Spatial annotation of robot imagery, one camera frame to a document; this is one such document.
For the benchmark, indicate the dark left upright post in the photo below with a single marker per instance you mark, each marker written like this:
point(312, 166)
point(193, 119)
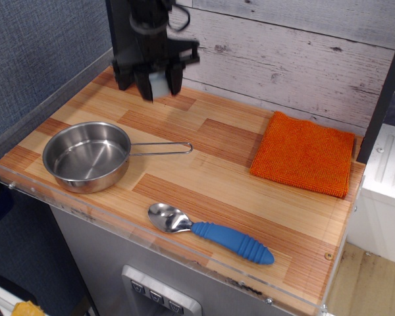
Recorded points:
point(126, 52)

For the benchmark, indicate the pale blue cube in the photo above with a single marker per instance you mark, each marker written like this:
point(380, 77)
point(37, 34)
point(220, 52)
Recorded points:
point(159, 85)

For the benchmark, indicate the dark upright post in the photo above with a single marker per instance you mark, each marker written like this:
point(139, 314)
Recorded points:
point(126, 52)
point(378, 116)

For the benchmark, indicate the orange folded cloth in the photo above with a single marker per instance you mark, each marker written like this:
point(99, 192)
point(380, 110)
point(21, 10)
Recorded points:
point(305, 155)

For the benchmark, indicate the dark right upright post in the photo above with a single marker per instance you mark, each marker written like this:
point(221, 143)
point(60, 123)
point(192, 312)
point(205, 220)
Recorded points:
point(378, 116)

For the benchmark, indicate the white cabinet at right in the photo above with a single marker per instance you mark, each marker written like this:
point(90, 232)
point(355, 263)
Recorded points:
point(372, 224)

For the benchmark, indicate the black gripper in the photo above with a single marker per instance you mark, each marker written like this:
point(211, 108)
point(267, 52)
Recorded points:
point(163, 54)

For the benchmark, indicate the stainless steel pan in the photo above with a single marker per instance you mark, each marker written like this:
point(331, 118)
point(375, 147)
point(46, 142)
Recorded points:
point(92, 156)

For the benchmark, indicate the blue handled metal spoon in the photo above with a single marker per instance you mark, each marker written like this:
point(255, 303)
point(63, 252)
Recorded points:
point(171, 220)

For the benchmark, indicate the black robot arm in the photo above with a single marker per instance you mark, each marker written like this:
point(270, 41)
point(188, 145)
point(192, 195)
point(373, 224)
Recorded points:
point(150, 17)

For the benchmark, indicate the yellow object bottom left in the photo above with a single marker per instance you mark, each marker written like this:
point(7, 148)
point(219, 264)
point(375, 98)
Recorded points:
point(27, 309)

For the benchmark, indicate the silver button control panel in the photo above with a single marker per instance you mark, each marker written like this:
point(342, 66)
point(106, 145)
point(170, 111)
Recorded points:
point(165, 299)

